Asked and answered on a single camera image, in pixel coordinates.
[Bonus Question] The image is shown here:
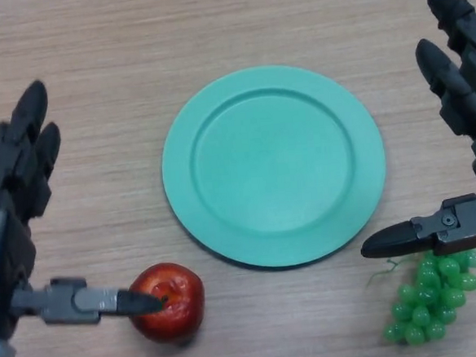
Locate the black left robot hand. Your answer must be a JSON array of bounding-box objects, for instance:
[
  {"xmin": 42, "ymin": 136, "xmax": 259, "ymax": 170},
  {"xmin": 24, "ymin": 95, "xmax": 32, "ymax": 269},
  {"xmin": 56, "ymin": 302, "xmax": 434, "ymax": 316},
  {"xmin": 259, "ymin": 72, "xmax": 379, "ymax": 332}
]
[{"xmin": 0, "ymin": 73, "xmax": 165, "ymax": 342}]

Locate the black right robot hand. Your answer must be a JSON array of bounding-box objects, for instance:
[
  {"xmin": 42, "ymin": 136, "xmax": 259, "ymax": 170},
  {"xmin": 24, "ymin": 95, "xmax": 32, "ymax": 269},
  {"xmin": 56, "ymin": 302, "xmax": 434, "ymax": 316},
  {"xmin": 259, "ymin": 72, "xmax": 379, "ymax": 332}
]
[{"xmin": 342, "ymin": 0, "xmax": 476, "ymax": 263}]

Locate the red apple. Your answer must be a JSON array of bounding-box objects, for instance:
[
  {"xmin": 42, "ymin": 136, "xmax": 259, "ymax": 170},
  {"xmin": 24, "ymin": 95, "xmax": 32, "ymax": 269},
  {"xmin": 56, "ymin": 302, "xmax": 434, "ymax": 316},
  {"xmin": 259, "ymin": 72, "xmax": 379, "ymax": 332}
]
[{"xmin": 126, "ymin": 260, "xmax": 209, "ymax": 347}]

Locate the green round plate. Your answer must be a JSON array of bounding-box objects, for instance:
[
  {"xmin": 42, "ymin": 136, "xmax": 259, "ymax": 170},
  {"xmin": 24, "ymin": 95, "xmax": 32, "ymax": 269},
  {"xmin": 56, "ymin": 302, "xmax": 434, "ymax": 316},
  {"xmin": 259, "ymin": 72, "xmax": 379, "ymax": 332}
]
[{"xmin": 155, "ymin": 57, "xmax": 394, "ymax": 279}]

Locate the green grape bunch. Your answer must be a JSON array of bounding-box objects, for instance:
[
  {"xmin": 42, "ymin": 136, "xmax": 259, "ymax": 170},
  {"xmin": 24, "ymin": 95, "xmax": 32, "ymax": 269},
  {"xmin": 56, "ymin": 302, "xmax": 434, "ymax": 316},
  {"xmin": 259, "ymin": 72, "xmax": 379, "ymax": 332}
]
[{"xmin": 364, "ymin": 249, "xmax": 476, "ymax": 349}]

